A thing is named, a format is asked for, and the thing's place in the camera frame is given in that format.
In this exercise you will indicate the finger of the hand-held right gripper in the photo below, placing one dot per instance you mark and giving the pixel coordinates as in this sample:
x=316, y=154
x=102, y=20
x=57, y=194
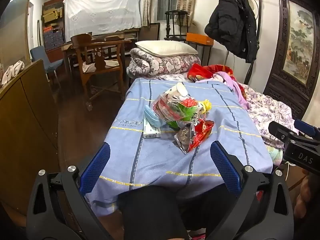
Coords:
x=281, y=132
x=305, y=127

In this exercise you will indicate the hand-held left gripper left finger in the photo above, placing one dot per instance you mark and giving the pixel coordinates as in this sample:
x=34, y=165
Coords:
x=96, y=165

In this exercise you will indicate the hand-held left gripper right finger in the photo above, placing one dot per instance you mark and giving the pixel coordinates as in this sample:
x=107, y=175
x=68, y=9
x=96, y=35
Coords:
x=225, y=167

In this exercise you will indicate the red snack wrapper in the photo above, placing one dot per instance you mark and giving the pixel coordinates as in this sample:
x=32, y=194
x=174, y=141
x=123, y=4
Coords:
x=203, y=132

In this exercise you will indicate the silver foil wrapper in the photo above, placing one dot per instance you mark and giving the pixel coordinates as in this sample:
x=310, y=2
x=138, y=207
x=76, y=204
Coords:
x=183, y=138

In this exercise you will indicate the white medicine box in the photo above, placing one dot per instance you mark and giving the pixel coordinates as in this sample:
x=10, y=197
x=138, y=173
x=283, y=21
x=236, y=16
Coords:
x=151, y=132

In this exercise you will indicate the green snack packet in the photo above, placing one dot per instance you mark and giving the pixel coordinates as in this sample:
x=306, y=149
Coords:
x=185, y=113

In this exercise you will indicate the blue face mask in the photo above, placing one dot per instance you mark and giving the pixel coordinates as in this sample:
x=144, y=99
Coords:
x=150, y=116

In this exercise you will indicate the clear plastic bag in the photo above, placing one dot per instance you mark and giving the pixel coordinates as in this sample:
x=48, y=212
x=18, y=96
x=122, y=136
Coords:
x=163, y=107

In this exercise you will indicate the white paper cup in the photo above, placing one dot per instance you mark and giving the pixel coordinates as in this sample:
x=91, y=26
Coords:
x=181, y=89

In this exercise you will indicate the person's right hand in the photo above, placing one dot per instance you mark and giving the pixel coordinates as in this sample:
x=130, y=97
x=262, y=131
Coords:
x=308, y=197

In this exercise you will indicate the pastel quilt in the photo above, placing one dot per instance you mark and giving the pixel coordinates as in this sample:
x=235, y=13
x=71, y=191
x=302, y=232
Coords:
x=273, y=155

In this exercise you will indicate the purple floral quilt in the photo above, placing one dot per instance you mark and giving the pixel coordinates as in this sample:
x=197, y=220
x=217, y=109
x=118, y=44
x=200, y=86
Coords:
x=265, y=110

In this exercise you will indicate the lilac cloth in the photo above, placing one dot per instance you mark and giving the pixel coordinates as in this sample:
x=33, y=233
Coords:
x=240, y=92

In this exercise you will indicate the blue striped bedsheet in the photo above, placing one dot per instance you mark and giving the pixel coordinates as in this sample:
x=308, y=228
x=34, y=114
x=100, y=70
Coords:
x=155, y=160

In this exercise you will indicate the person's black trouser leg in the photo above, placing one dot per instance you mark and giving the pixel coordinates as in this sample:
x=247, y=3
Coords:
x=150, y=210

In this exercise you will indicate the wooden cabinet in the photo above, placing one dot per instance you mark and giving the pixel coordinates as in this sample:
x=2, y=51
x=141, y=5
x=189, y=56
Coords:
x=25, y=130

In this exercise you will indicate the carved wooden screen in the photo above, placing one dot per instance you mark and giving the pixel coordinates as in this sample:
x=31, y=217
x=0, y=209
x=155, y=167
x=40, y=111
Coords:
x=300, y=42

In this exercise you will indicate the red blanket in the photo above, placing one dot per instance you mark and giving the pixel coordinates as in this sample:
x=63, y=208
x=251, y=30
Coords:
x=200, y=71

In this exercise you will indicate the armchair seat cushion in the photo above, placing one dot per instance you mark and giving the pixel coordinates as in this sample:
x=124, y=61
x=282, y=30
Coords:
x=110, y=63

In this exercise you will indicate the blue chair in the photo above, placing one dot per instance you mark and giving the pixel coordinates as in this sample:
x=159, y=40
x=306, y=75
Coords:
x=47, y=63

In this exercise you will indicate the black metal stand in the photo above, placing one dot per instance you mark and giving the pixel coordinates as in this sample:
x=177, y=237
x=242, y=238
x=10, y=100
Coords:
x=203, y=48

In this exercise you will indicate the grey pink floral quilt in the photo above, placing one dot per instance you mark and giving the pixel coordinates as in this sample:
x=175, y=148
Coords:
x=160, y=65

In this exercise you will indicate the wooden armchair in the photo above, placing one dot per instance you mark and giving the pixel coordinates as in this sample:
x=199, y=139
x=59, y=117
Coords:
x=100, y=46

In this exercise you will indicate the black jacket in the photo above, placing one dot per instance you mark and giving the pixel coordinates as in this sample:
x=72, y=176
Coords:
x=230, y=20

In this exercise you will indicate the beige cloth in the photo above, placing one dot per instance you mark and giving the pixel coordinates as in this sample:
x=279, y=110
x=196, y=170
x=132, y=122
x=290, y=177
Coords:
x=12, y=71

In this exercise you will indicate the orange box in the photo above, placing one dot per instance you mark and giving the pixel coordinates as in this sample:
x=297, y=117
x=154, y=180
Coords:
x=197, y=38

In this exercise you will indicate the cream pillow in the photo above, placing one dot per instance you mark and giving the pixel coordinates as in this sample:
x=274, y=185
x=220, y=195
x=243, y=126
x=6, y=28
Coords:
x=165, y=47

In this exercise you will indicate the shelf with boxes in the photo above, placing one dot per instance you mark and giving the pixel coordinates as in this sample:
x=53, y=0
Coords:
x=52, y=30

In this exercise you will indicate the white cloth cover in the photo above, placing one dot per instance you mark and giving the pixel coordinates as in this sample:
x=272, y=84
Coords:
x=100, y=12

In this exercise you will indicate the black round stool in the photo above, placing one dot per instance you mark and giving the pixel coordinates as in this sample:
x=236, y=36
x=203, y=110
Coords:
x=176, y=12

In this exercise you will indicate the patterned curtain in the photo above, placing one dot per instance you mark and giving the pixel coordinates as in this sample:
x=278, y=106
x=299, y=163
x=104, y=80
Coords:
x=185, y=2

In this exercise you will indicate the window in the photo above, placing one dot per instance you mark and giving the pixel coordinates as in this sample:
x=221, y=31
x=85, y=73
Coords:
x=166, y=2

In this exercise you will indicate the black metal bed frame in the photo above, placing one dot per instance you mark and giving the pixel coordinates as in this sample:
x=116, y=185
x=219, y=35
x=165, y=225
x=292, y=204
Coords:
x=260, y=5

